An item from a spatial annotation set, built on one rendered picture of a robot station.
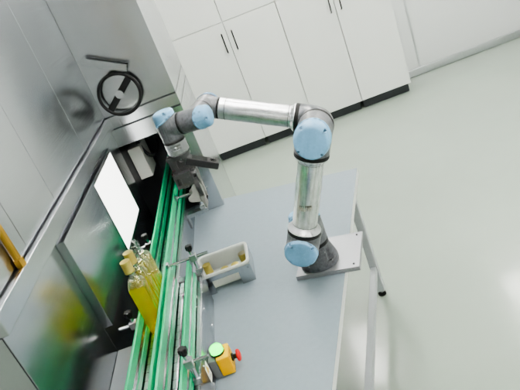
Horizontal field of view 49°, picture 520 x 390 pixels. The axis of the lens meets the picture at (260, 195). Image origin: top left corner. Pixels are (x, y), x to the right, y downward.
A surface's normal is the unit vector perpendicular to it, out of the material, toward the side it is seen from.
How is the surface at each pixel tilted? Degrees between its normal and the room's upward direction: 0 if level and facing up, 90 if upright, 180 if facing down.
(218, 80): 90
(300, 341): 0
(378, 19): 90
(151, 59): 90
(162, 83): 90
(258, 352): 0
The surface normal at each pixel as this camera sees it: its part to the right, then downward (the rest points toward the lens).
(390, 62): 0.09, 0.40
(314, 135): -0.18, 0.35
